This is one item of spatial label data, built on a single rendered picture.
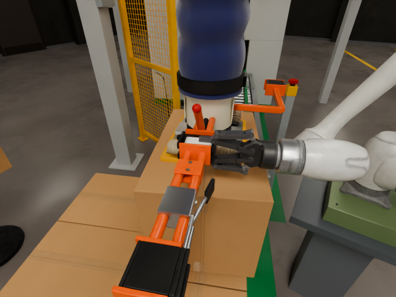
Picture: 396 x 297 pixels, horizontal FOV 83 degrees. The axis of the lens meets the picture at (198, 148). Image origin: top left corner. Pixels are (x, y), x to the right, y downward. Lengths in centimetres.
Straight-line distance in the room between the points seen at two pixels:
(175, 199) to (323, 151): 36
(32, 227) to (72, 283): 119
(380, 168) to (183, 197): 83
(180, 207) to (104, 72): 183
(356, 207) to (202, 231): 66
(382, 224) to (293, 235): 99
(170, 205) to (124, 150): 205
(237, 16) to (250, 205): 51
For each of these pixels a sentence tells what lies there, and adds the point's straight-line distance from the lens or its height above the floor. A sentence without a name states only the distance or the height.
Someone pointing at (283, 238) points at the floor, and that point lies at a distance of 197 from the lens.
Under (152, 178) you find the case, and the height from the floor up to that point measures 107.
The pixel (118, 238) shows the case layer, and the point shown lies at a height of 54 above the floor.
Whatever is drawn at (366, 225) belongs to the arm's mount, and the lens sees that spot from 113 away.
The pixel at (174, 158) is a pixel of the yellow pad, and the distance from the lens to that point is 76.
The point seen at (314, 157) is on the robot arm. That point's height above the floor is 123.
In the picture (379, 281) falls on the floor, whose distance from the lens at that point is 207.
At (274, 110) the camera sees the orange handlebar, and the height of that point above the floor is 120.
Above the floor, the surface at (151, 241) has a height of 123.
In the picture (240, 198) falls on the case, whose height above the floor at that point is 107.
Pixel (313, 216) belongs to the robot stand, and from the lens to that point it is 113.
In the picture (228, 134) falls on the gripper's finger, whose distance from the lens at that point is 56.
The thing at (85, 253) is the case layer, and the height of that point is 54.
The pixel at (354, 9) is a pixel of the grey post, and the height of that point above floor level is 138.
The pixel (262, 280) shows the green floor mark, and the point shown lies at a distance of 176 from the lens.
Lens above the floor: 154
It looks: 34 degrees down
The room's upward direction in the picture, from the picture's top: straight up
